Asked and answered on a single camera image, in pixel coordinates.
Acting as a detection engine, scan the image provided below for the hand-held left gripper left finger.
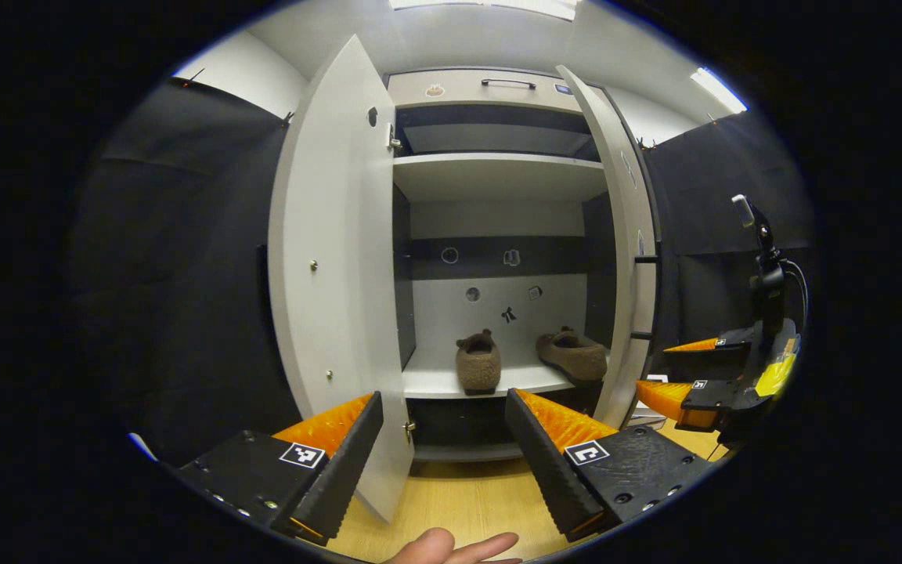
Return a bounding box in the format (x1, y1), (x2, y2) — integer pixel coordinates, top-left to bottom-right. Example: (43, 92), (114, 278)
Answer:
(173, 390), (385, 548)

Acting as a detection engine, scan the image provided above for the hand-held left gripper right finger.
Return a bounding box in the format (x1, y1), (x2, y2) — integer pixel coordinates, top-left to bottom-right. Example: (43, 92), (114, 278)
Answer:
(504, 387), (722, 543)

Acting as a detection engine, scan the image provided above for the brown fuzzy shoe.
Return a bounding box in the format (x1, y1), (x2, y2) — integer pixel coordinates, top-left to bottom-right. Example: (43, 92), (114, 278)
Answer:
(536, 327), (609, 385)
(455, 329), (503, 396)

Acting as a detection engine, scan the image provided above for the grey shoe cabinet door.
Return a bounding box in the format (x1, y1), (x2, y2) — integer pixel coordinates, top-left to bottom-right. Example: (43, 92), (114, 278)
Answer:
(557, 64), (665, 430)
(267, 34), (417, 524)

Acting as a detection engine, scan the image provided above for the grey shoe cabinet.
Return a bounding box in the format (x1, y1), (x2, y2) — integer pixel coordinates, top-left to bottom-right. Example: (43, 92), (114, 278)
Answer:
(384, 67), (616, 463)

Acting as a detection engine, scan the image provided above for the grey cabinet drawer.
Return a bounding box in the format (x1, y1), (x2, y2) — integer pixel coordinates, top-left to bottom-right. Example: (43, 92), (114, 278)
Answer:
(387, 68), (586, 110)

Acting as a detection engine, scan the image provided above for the white printed card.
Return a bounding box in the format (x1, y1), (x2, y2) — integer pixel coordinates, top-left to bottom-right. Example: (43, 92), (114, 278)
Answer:
(625, 373), (669, 430)

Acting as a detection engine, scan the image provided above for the black backdrop cloth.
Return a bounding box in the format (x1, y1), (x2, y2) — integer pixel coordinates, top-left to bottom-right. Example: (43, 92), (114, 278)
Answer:
(639, 110), (816, 392)
(67, 78), (303, 471)

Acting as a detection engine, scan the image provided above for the narrow ceiling light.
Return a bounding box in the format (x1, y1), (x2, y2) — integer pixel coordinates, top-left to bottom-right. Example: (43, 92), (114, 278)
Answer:
(690, 67), (748, 114)

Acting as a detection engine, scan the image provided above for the large ceiling light panel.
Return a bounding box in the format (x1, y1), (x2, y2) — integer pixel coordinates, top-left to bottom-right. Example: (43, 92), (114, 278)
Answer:
(388, 0), (581, 22)

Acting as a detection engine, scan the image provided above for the black door handle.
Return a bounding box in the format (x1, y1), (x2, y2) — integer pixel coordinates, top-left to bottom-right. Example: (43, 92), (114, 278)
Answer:
(630, 252), (665, 343)

